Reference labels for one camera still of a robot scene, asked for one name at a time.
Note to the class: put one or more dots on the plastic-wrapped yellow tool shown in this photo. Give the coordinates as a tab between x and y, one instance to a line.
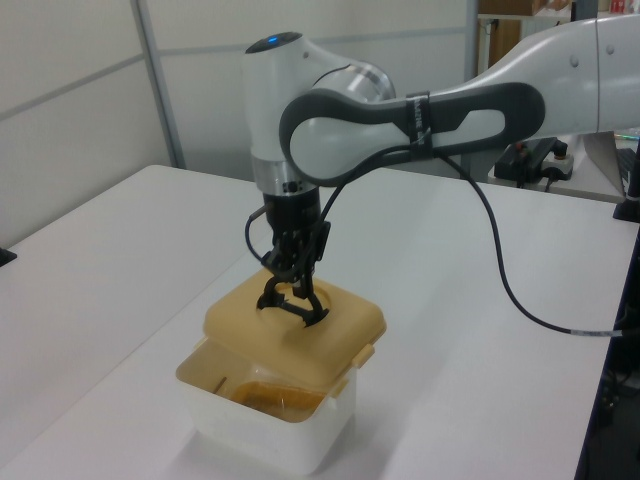
280	400

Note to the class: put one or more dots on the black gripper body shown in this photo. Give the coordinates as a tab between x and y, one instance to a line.
295	215

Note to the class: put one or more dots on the black power strip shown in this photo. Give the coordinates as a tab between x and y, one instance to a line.
520	162

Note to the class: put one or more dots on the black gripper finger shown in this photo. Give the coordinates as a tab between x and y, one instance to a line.
305	270
281	260

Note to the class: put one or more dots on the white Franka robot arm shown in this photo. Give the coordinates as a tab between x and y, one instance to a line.
320	140

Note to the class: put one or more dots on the silver laptop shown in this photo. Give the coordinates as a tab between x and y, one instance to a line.
607	160

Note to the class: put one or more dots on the small dark hex key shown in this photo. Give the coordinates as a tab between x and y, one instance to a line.
220	386

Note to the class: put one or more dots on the black mounting post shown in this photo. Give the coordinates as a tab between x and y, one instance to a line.
632	195

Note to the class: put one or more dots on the white plastic tool case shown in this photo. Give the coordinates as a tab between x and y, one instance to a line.
260	440

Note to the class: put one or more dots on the grey emergency stop button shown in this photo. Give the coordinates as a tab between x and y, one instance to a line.
559	162

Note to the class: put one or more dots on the grey partition post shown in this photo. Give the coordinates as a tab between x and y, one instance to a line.
160	85

